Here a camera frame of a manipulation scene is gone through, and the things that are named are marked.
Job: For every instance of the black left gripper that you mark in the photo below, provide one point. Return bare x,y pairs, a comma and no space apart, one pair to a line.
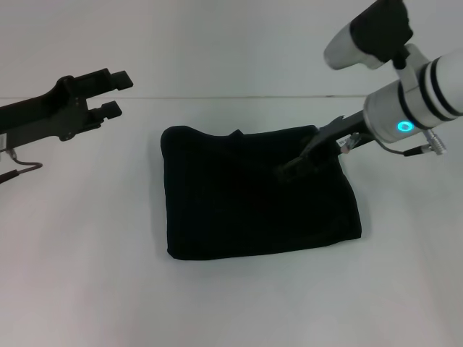
40,112

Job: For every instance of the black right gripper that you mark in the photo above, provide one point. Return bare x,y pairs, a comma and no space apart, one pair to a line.
343,132

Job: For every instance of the black t-shirt with white print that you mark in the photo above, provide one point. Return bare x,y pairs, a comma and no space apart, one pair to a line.
253,202

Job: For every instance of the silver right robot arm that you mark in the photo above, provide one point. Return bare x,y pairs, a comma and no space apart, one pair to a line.
419,101

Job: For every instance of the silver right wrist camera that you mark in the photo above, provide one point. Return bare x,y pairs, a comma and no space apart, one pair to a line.
369,36

